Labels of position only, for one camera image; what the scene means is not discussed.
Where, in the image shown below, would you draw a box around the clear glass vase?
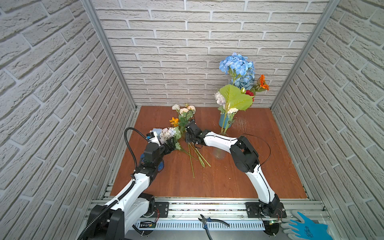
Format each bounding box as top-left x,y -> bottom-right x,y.
213,148 -> 227,160

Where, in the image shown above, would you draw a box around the teal ceramic vase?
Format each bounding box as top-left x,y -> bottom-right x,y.
219,114 -> 232,129

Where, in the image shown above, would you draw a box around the peach rose stem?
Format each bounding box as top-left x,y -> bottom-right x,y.
226,86 -> 247,134

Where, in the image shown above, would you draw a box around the red carnation flower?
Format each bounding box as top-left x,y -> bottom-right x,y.
245,90 -> 255,101

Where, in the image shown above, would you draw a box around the light blue rose bouquet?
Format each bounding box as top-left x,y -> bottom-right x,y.
234,75 -> 255,91

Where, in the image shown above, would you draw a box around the dark blue hydrangea flower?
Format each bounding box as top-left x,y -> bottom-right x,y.
218,52 -> 256,136

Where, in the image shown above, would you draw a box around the orange gerbera flower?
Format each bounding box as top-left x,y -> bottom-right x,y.
252,75 -> 270,94

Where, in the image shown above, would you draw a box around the pink white mixed bouquet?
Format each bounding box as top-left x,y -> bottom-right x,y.
214,91 -> 228,115

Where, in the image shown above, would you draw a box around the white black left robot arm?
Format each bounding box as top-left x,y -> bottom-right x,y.
78,138 -> 180,240

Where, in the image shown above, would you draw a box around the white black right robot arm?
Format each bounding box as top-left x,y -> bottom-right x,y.
186,120 -> 287,218

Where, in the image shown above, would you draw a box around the small pink white bouquet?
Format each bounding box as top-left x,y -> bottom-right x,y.
160,127 -> 191,156

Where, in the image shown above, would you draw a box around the light blue small bottle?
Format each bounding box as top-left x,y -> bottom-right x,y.
151,128 -> 162,136

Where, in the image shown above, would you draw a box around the small yellow orange flower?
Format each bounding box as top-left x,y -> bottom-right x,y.
170,117 -> 180,128

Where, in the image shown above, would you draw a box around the cream white flower stem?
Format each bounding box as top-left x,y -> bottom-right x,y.
172,104 -> 196,116

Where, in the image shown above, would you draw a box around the white blue work glove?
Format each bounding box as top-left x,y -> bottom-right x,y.
281,211 -> 333,240

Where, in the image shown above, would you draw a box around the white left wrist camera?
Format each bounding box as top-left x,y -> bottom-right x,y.
147,132 -> 161,146

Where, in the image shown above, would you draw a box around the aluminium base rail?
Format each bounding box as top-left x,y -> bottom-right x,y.
76,196 -> 331,240

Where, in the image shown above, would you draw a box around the blue handled pliers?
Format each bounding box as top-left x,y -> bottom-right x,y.
197,213 -> 230,240

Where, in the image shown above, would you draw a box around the aluminium left corner post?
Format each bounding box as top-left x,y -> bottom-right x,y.
82,0 -> 138,110

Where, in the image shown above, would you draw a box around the aluminium corner post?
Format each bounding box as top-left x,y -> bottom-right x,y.
270,0 -> 340,111
82,0 -> 138,110

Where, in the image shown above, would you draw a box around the aluminium right corner post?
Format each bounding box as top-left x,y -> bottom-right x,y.
270,0 -> 340,111

